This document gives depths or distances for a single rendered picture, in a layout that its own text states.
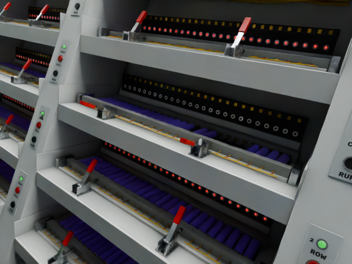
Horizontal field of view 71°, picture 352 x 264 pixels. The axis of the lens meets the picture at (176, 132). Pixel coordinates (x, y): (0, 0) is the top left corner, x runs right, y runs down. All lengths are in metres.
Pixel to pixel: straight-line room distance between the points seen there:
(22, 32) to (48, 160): 0.46
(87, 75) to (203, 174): 0.47
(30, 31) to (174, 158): 0.67
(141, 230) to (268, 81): 0.38
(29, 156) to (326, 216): 0.71
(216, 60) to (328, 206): 0.30
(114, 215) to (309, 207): 0.39
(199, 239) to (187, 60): 0.36
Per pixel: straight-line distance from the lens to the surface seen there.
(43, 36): 0.90
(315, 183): 0.41
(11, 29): 1.09
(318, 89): 0.44
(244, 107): 0.60
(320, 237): 0.42
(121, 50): 0.63
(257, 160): 0.47
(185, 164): 0.47
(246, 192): 0.43
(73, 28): 0.79
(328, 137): 0.41
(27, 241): 0.84
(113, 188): 0.65
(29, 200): 0.81
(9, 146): 0.94
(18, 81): 0.98
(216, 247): 0.53
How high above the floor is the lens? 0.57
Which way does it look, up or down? 2 degrees down
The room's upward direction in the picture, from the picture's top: 19 degrees clockwise
